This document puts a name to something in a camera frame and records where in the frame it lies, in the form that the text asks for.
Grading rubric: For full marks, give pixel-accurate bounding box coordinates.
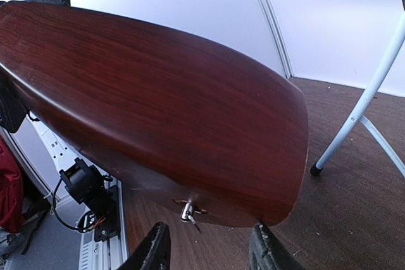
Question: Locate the brown wooden metronome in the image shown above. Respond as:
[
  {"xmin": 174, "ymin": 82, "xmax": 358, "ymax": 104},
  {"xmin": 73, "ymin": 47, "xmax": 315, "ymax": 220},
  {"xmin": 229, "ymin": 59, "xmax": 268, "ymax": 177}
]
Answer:
[{"xmin": 1, "ymin": 1, "xmax": 309, "ymax": 227}]

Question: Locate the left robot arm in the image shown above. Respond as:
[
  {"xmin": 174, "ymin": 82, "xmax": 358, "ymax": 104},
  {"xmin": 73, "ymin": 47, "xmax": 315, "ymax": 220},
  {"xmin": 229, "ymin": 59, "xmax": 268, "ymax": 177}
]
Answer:
[{"xmin": 1, "ymin": 0, "xmax": 82, "ymax": 209}]

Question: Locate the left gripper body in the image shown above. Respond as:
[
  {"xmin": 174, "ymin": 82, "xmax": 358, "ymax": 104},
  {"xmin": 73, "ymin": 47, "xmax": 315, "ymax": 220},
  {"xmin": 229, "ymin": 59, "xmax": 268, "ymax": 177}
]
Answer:
[{"xmin": 1, "ymin": 72, "xmax": 27, "ymax": 133}]

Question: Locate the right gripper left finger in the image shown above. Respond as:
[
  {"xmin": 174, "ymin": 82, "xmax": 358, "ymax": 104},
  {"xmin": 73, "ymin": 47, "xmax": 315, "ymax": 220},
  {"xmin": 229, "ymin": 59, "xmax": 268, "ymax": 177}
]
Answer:
[{"xmin": 118, "ymin": 222, "xmax": 171, "ymax": 270}]

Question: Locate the white perforated music stand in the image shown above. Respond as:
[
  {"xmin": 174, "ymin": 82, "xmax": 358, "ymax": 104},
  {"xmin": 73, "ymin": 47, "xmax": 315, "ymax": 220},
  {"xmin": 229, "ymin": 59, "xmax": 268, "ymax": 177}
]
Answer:
[{"xmin": 309, "ymin": 9, "xmax": 404, "ymax": 177}]

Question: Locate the aluminium front rail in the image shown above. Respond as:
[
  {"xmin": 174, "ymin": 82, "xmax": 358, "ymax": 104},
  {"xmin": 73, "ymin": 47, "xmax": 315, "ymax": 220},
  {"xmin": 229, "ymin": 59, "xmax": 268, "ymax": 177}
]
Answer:
[{"xmin": 78, "ymin": 179, "xmax": 128, "ymax": 269}]

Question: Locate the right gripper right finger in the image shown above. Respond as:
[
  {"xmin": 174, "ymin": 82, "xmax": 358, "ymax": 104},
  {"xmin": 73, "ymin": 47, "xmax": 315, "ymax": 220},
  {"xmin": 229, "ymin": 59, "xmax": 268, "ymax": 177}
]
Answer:
[{"xmin": 249, "ymin": 221, "xmax": 304, "ymax": 270}]

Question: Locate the red bag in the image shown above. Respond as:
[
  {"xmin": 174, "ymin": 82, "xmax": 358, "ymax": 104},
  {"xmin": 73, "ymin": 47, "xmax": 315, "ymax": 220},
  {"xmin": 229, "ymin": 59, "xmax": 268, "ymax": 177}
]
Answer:
[{"xmin": 1, "ymin": 139, "xmax": 25, "ymax": 233}]

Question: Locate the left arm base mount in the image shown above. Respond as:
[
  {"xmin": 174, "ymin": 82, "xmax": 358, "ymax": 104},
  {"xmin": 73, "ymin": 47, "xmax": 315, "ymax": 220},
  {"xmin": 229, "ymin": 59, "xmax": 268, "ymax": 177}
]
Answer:
[{"xmin": 77, "ymin": 185, "xmax": 121, "ymax": 242}]

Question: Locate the left aluminium corner post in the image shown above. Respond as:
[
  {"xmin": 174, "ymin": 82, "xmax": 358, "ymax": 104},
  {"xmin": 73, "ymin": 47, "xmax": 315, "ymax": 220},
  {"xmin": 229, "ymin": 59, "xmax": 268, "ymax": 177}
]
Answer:
[{"xmin": 258, "ymin": 0, "xmax": 294, "ymax": 78}]

